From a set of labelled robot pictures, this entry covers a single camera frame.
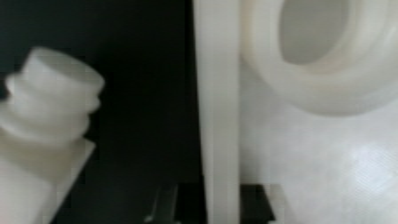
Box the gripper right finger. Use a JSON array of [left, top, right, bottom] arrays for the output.
[[240, 184, 288, 224]]

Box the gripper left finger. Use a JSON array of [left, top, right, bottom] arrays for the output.
[[142, 183, 205, 224]]

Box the white desk leg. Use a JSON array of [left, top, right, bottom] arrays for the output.
[[0, 47, 105, 224]]

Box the white desk top tray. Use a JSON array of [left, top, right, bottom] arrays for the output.
[[194, 0, 398, 224]]

